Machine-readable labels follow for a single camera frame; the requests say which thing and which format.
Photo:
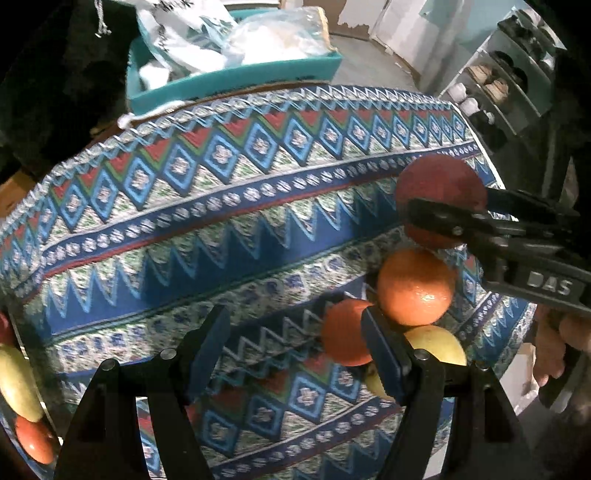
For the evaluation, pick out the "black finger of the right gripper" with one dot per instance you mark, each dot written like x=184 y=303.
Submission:
x=436 y=225
x=527 y=207

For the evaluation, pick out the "red apple with stem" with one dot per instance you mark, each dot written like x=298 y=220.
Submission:
x=443 y=179

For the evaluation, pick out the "orange tangerine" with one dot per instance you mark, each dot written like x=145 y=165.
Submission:
x=36 y=439
x=342 y=336
x=415 y=287

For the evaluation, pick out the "dark red apple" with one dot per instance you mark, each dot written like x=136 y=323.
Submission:
x=6 y=331

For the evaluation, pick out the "right human hand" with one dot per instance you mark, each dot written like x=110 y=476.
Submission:
x=562 y=365

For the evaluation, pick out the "orange tangerine front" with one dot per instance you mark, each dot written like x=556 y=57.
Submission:
x=415 y=287

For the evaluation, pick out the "yellow pear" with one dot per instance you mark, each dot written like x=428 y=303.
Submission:
x=436 y=340

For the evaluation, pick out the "white shoe rack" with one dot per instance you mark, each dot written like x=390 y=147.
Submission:
x=506 y=85

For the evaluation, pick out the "patterned blue tablecloth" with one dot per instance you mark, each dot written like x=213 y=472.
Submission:
x=267 y=204

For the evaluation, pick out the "clear plastic bag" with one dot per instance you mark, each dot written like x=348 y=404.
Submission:
x=278 y=35

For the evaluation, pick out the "white rice bag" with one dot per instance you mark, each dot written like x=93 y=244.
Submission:
x=185 y=36

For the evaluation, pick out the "teal cardboard box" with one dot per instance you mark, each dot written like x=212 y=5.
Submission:
x=145 y=73

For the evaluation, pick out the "black hanging jacket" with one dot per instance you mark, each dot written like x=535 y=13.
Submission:
x=63 y=66

